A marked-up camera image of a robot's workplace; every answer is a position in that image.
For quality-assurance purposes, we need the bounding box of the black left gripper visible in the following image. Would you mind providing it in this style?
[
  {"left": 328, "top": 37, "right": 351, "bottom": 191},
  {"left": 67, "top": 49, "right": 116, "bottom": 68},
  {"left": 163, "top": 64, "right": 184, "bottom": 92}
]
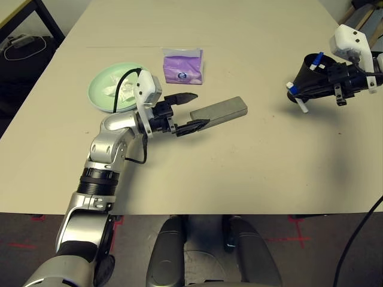
[{"left": 148, "top": 92, "right": 211, "bottom": 138}]

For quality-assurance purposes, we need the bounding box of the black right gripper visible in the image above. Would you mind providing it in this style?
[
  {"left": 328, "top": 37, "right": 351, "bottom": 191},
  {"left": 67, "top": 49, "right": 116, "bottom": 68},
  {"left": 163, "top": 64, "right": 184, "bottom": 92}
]
[{"left": 291, "top": 62, "right": 370, "bottom": 107}]

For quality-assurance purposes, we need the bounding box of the white marker with blue cap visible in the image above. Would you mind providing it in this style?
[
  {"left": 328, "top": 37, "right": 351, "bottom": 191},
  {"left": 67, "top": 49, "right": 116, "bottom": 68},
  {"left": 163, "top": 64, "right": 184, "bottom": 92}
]
[{"left": 285, "top": 82, "right": 309, "bottom": 114}]

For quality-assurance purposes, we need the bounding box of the grey glasses case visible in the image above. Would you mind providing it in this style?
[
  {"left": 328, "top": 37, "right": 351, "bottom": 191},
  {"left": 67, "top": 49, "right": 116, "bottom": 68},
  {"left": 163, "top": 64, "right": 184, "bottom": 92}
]
[{"left": 190, "top": 96, "right": 248, "bottom": 129}]

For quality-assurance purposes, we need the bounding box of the white tissue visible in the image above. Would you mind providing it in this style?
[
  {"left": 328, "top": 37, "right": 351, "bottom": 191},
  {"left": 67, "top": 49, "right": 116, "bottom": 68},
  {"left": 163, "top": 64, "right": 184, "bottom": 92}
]
[{"left": 103, "top": 76, "right": 140, "bottom": 104}]

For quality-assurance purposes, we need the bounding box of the light green plate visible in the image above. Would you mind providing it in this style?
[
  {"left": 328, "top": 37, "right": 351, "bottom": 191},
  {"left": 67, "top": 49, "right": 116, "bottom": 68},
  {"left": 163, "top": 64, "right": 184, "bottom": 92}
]
[{"left": 87, "top": 62, "right": 150, "bottom": 114}]

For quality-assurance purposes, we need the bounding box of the black cup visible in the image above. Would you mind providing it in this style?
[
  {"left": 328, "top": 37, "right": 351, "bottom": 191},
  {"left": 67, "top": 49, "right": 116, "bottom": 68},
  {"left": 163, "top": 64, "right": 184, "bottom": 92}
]
[{"left": 287, "top": 53, "right": 345, "bottom": 104}]

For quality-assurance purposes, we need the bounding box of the purple tissue pack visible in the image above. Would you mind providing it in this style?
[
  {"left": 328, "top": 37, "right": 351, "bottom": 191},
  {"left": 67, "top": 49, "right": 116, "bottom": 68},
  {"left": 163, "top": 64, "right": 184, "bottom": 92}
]
[{"left": 162, "top": 47, "right": 205, "bottom": 86}]

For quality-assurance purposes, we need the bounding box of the dark grey robot left leg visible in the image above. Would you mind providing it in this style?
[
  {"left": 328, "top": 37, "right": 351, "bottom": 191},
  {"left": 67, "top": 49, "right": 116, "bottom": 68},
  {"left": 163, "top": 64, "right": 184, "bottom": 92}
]
[{"left": 145, "top": 215, "right": 188, "bottom": 287}]

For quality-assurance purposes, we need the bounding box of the dark grey robot leg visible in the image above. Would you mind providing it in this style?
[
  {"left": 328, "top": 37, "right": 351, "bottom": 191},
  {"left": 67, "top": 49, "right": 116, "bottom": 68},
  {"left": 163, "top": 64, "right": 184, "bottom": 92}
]
[
  {"left": 223, "top": 215, "right": 282, "bottom": 287},
  {"left": 145, "top": 215, "right": 188, "bottom": 287}
]

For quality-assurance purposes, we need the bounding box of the grey robot waist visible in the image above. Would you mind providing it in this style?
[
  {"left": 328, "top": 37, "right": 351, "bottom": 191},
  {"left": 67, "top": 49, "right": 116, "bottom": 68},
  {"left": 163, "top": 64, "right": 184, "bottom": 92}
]
[{"left": 182, "top": 249, "right": 243, "bottom": 287}]

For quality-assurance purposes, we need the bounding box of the dark grey robot right leg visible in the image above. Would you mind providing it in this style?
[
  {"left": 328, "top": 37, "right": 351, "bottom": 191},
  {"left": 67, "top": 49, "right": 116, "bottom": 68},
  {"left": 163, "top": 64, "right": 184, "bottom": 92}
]
[{"left": 223, "top": 215, "right": 282, "bottom": 287}]

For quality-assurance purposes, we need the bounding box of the grey power adapter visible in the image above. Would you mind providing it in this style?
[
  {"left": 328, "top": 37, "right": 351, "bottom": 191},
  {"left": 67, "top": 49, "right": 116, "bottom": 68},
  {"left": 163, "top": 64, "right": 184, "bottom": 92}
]
[{"left": 10, "top": 34, "right": 35, "bottom": 48}]

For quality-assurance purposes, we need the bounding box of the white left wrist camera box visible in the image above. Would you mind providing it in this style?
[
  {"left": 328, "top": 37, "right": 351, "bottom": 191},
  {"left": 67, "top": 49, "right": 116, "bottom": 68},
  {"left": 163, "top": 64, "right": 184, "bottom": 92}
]
[{"left": 133, "top": 69, "right": 163, "bottom": 139}]

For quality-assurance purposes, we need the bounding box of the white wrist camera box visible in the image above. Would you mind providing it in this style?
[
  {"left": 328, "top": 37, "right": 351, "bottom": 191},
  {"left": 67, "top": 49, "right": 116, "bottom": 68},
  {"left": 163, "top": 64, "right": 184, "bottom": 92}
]
[
  {"left": 329, "top": 25, "right": 378, "bottom": 94},
  {"left": 133, "top": 69, "right": 163, "bottom": 139}
]

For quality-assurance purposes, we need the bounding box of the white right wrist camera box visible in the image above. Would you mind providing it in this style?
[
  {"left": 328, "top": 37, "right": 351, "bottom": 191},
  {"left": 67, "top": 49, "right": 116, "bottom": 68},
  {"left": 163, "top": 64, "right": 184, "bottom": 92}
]
[{"left": 329, "top": 25, "right": 378, "bottom": 94}]

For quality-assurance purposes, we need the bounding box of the black left wrist camera cable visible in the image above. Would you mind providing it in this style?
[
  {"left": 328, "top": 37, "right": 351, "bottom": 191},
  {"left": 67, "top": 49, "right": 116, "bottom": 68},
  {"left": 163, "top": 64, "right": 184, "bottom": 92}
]
[{"left": 112, "top": 68, "right": 149, "bottom": 164}]

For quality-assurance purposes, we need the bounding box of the beige side table black frame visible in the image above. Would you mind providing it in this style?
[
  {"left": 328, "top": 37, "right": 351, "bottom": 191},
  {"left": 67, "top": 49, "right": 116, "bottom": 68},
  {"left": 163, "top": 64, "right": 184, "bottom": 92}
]
[{"left": 0, "top": 0, "right": 66, "bottom": 45}]

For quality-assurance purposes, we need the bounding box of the thin white cable loop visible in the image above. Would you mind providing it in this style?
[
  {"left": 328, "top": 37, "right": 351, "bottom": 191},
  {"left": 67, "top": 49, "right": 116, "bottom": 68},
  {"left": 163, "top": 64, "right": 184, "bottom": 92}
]
[{"left": 3, "top": 35, "right": 46, "bottom": 61}]

